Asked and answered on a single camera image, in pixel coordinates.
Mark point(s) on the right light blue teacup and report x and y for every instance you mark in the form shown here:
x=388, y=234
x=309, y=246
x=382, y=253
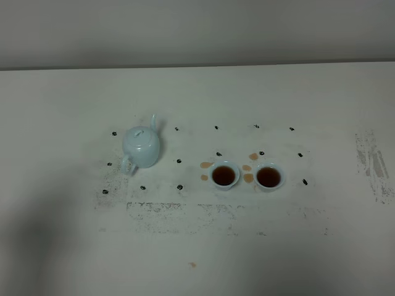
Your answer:
x=269, y=176

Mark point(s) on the light blue porcelain teapot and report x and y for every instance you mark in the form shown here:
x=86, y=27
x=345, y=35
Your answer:
x=141, y=147

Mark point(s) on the left light blue teacup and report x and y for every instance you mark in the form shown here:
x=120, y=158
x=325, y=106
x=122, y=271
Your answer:
x=223, y=175

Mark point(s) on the light blue teacup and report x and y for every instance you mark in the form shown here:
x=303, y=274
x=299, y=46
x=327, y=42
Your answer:
x=269, y=176
x=223, y=175

